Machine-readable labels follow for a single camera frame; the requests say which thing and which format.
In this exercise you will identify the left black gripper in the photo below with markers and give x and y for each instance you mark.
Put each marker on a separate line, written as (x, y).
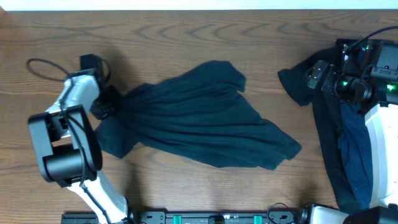
(115, 99)

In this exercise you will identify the blue garment in pile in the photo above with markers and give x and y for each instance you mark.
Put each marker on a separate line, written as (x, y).
(356, 154)

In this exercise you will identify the dark teal t-shirt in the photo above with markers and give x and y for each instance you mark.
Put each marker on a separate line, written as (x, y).
(201, 115)

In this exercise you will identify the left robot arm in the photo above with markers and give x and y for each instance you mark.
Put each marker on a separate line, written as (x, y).
(68, 152)

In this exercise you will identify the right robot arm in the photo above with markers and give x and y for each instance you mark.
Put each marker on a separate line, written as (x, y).
(367, 102)

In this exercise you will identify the black garment in pile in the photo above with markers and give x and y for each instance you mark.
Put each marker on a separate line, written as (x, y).
(327, 117)

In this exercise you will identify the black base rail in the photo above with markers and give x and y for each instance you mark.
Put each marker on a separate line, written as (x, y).
(278, 213)

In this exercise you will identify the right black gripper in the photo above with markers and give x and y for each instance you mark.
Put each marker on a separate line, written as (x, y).
(328, 86)

